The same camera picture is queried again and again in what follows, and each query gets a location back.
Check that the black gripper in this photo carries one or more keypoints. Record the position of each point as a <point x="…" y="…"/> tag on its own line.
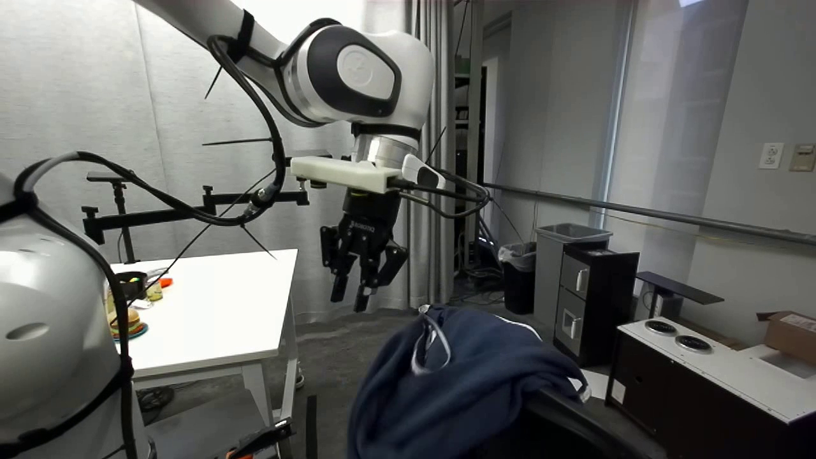
<point x="369" y="225"/>

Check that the blue jersey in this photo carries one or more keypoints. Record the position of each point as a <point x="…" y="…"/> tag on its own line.
<point x="459" y="384"/>

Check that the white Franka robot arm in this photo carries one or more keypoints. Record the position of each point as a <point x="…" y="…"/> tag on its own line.
<point x="53" y="340"/>

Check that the black mesh guest chair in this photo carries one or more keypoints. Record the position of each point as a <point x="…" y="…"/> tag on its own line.
<point x="578" y="430"/>

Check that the white table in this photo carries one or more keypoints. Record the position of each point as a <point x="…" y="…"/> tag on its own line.
<point x="220" y="315"/>

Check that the black bin with bag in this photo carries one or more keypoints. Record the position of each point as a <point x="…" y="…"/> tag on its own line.
<point x="517" y="276"/>

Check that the metal shelving rack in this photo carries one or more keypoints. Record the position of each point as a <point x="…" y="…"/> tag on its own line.
<point x="466" y="155"/>

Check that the small orange object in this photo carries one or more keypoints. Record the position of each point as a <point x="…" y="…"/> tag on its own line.
<point x="167" y="281"/>

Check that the pale green toy item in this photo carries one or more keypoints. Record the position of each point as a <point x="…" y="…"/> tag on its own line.
<point x="153" y="294"/>

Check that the black filing cabinet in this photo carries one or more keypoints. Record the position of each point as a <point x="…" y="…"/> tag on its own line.
<point x="595" y="297"/>

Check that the plate with toy food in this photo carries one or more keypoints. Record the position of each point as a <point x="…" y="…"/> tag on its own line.
<point x="127" y="325"/>

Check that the black tripod stand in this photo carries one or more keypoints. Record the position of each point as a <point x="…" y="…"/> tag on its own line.
<point x="122" y="218"/>

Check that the black slanted shelf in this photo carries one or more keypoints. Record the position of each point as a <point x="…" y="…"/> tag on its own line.
<point x="679" y="292"/>

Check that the grey curtain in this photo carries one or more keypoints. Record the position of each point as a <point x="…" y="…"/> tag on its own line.
<point x="86" y="104"/>

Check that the white counter top cabinet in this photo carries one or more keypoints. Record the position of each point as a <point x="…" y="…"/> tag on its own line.
<point x="722" y="374"/>

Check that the cardboard box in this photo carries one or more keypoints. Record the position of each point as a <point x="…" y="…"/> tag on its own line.
<point x="794" y="336"/>

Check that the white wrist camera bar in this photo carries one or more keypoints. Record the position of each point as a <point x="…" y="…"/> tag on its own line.
<point x="346" y="174"/>

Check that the black wall rail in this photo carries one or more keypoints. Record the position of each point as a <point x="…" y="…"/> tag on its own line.
<point x="679" y="218"/>

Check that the beige wall plate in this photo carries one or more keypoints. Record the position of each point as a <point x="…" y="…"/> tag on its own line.
<point x="805" y="160"/>

